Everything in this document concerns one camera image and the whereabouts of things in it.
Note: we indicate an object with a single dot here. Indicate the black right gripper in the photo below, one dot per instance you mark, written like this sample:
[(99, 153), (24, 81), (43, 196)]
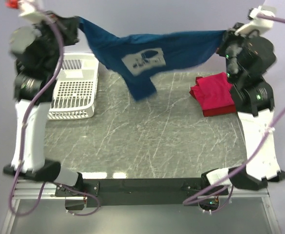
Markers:
[(230, 37)]

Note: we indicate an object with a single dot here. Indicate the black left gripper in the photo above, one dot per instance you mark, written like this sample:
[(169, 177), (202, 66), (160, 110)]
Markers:
[(67, 27)]

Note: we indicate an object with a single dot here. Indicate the blue t shirt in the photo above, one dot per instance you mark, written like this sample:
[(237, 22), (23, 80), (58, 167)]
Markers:
[(139, 57)]

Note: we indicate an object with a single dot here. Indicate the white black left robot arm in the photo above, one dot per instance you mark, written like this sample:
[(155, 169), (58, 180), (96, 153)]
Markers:
[(39, 53)]

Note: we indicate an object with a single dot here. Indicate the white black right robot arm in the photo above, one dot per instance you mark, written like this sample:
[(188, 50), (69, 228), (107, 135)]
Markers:
[(248, 56)]

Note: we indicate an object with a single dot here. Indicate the pink folded t shirt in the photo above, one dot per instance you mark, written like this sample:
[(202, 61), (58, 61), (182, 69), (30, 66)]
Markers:
[(215, 90)]

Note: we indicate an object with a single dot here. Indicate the red folded t shirt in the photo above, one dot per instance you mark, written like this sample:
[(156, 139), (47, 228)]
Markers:
[(217, 111)]

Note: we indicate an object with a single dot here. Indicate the white plastic basket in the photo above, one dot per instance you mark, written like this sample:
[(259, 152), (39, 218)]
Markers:
[(75, 90)]

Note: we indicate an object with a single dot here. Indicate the black base beam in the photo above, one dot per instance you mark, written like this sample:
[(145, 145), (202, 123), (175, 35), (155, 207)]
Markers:
[(142, 191)]

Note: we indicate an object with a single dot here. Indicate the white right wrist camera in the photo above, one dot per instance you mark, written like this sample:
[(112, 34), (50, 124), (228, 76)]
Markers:
[(256, 19)]

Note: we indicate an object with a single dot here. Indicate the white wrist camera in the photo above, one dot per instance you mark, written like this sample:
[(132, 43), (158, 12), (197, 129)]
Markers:
[(256, 19), (31, 10)]

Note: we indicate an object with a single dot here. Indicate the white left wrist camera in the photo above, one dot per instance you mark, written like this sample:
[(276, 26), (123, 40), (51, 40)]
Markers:
[(31, 10)]

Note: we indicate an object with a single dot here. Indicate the aluminium rail frame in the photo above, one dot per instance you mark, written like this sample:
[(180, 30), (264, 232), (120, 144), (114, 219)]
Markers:
[(30, 191)]

